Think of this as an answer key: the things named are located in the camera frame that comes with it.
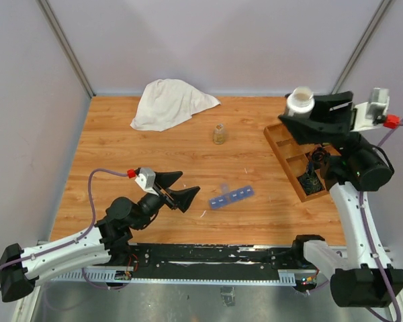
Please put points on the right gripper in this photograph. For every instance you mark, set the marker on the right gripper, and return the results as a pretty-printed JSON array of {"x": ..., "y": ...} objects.
[{"x": 312, "y": 131}]

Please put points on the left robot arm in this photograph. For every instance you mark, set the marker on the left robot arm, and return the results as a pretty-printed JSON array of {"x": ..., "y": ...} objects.
[{"x": 104, "y": 241}]

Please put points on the white cap pill bottle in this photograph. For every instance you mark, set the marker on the white cap pill bottle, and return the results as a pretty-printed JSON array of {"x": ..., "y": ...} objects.
[{"x": 300, "y": 103}]

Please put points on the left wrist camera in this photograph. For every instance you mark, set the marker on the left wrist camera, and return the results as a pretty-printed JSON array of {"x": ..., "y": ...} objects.
[{"x": 145, "y": 179}]

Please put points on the white cloth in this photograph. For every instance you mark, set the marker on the white cloth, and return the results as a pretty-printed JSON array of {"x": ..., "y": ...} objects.
[{"x": 166, "y": 103}]

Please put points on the clear glass pill bottle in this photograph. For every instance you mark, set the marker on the clear glass pill bottle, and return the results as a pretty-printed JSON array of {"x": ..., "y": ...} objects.
[{"x": 219, "y": 134}]

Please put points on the green black cup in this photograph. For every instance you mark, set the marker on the green black cup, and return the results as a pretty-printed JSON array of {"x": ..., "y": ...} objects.
[{"x": 309, "y": 180}]

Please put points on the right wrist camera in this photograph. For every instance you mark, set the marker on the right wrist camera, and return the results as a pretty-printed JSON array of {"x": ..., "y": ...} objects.
[{"x": 372, "y": 114}]

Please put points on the blue weekly pill organizer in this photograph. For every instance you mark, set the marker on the blue weekly pill organizer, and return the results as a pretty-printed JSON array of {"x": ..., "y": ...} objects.
[{"x": 227, "y": 197}]

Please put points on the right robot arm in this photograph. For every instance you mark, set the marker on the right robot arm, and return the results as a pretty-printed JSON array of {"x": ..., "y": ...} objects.
[{"x": 366, "y": 277}]

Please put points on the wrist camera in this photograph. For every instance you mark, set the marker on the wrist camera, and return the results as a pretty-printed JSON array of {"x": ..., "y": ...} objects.
[
  {"x": 372, "y": 114},
  {"x": 145, "y": 179}
]

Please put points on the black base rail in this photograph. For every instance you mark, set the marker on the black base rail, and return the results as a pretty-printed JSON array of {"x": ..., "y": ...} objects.
[{"x": 223, "y": 265}]

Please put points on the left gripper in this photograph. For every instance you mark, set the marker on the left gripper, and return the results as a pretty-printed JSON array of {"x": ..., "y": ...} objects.
[{"x": 182, "y": 198}]

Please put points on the wooden compartment tray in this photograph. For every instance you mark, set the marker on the wooden compartment tray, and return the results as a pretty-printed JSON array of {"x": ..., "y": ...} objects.
[{"x": 293, "y": 158}]

